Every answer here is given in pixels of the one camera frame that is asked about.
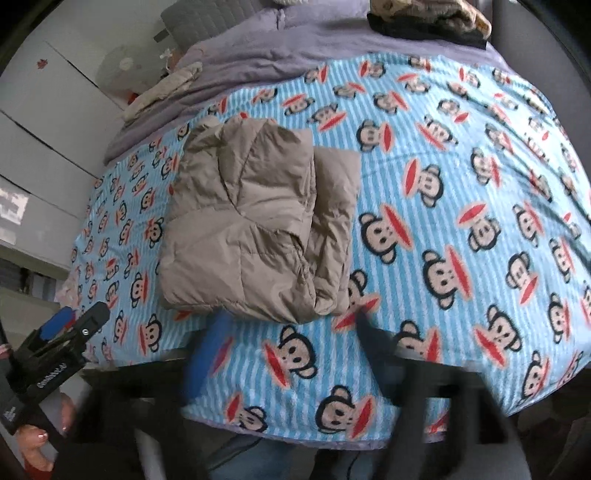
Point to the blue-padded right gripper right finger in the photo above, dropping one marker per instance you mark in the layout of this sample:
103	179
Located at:
480	442

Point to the grey-purple duvet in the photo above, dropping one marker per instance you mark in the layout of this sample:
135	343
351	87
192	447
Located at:
275	56

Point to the brown patterned folded clothes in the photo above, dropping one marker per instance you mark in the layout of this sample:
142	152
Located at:
457	15

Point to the white wardrobe with red stickers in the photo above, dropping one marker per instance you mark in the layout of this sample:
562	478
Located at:
55	128

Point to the beige folded garment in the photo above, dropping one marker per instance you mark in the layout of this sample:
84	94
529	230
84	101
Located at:
176	82

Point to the blue monkey-print blanket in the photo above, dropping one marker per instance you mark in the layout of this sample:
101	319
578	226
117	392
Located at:
471	237

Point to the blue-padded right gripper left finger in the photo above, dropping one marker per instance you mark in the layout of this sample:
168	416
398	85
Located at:
148	397

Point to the white round cushion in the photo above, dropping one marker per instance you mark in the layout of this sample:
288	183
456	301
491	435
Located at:
288	3

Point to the white electric fan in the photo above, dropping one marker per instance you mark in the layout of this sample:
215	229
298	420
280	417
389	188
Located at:
129	68

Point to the grey quilted headboard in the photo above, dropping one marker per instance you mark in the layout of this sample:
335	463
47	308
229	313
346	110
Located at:
191	21

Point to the left hand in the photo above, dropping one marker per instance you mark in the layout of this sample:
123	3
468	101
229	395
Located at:
31	439

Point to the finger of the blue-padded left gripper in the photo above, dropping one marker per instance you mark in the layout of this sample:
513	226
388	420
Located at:
89	323
60	321

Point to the beige quilted down jacket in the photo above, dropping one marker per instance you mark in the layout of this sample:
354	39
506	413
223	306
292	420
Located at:
259	223

